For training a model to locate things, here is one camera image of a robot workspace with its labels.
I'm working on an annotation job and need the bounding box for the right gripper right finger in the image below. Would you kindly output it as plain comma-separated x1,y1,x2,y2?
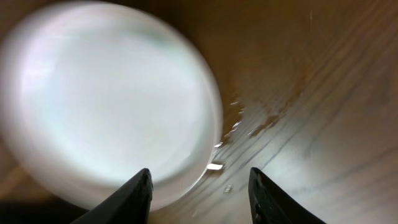
248,167,325,224

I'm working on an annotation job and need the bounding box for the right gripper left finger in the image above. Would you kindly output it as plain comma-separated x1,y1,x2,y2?
72,168,153,224

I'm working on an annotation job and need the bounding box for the white plate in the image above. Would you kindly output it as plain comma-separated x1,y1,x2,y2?
1,1,223,210

